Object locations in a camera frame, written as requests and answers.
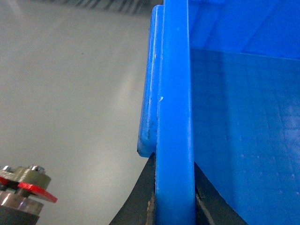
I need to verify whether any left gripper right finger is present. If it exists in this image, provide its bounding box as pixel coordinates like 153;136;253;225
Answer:
194;163;247;225

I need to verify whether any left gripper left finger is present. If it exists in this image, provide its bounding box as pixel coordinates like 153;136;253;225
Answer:
110;153;156;225

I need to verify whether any blue plastic crate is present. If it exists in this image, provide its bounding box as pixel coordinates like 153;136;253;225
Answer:
137;0;300;225

